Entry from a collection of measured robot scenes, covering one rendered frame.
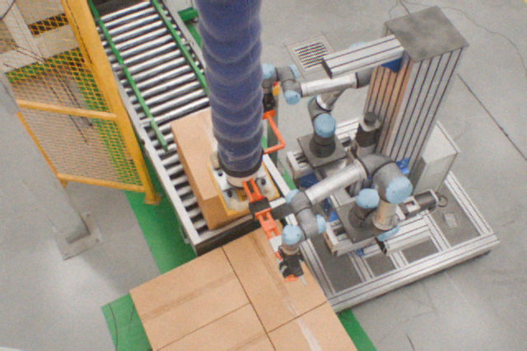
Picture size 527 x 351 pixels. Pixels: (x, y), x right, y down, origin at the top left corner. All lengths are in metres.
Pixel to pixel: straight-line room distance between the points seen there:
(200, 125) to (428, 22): 1.55
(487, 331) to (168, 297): 2.08
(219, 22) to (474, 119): 3.28
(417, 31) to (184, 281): 1.91
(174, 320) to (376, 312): 1.39
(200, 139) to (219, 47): 1.38
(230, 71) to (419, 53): 0.75
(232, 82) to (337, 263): 1.92
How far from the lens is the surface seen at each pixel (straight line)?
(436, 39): 2.36
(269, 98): 2.85
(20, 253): 4.33
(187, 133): 3.35
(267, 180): 2.89
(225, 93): 2.17
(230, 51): 1.99
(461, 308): 4.02
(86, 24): 2.87
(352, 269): 3.72
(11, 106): 2.97
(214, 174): 2.92
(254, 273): 3.31
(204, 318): 3.24
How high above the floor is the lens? 3.62
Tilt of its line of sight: 58 degrees down
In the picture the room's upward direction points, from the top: 2 degrees counter-clockwise
